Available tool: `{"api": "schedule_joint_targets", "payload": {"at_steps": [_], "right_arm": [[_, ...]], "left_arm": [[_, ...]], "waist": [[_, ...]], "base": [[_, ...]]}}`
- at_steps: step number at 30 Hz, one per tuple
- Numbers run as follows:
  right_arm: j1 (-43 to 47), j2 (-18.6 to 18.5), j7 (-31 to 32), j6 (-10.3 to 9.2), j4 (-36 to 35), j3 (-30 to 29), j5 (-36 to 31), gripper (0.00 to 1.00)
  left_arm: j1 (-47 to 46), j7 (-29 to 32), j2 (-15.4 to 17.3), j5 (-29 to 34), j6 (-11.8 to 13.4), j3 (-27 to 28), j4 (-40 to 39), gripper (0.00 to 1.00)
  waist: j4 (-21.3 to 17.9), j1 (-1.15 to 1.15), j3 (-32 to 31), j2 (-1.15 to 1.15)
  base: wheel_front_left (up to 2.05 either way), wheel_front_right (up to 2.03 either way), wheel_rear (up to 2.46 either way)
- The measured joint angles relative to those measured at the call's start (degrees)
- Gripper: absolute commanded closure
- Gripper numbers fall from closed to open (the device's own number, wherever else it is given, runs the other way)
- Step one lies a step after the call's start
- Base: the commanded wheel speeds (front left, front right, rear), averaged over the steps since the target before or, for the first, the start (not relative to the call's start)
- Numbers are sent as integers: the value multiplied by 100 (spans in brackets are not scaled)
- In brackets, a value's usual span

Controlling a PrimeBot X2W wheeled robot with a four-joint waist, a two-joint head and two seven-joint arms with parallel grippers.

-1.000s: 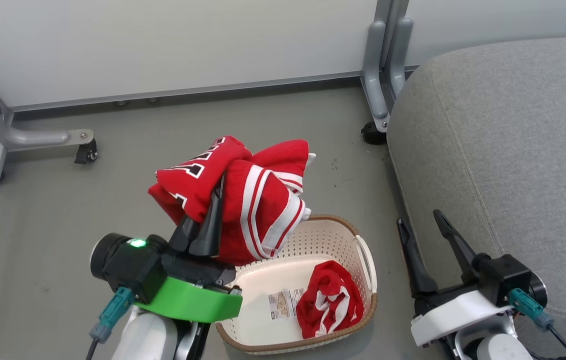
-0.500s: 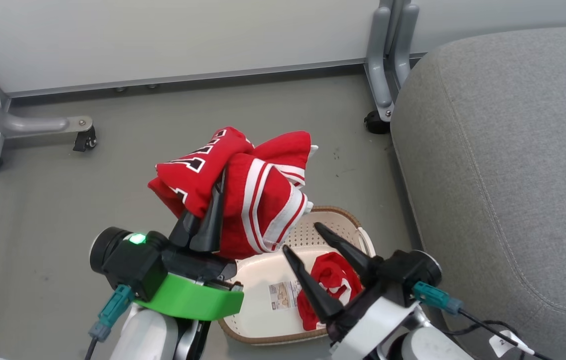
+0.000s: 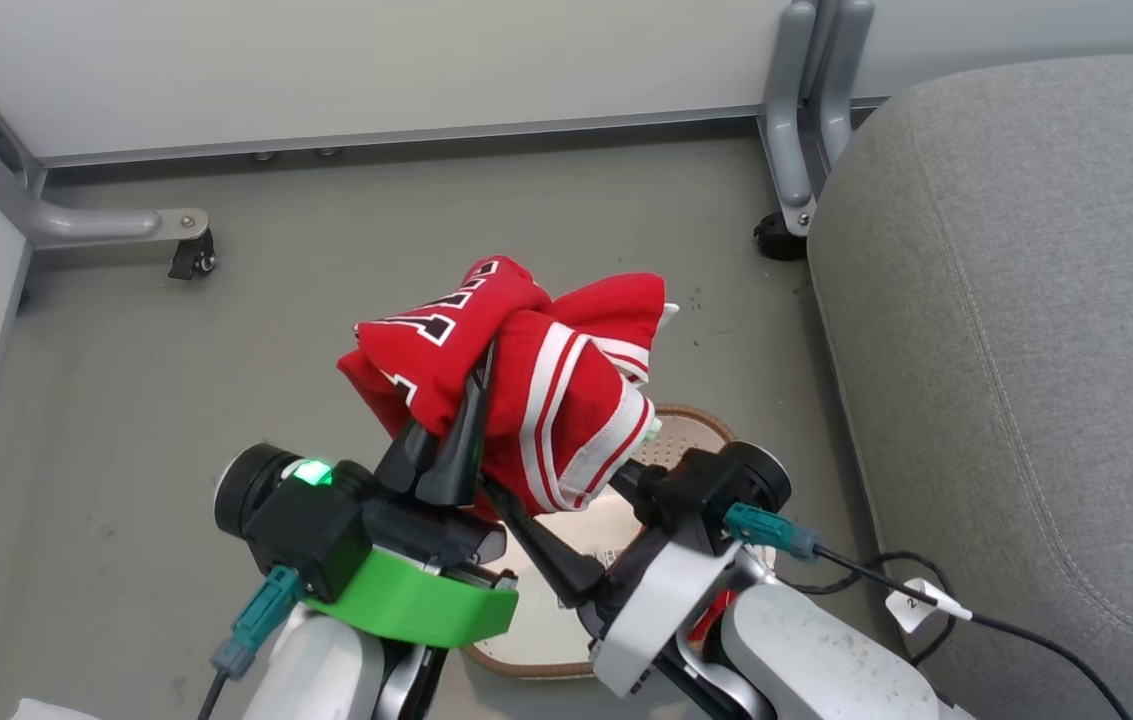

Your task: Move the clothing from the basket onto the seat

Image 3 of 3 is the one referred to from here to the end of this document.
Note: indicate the red jersey with white stripes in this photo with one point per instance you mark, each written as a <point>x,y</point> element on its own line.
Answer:
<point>526,360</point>

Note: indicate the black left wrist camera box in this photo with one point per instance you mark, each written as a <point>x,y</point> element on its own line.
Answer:
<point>306,520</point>

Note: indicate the black caster wheel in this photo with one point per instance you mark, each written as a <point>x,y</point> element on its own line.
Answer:
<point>776,240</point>
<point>194,255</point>

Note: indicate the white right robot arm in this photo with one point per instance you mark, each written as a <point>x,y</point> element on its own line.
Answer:
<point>816,660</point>

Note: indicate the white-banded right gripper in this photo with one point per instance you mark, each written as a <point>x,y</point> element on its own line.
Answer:
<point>661,610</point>

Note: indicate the cream perforated laundry basket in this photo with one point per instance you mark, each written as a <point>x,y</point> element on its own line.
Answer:
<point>566,620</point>

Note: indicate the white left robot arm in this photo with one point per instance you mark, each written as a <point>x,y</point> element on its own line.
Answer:
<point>326,670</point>

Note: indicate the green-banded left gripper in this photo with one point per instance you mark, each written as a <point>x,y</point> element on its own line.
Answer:
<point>416,600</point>

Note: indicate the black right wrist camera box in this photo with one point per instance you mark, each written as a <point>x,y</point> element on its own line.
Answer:
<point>716,490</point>

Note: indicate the grey fabric sofa seat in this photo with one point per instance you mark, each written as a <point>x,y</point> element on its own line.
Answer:
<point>1026,350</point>

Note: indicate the grey partition bottom rail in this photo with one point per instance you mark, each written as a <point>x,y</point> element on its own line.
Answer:
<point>396,135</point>

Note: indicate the grey metal partition foot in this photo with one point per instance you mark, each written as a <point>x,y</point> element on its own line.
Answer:
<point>791,120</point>
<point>76,220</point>

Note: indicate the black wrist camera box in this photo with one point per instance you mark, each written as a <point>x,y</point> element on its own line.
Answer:
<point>716,490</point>
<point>306,520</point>

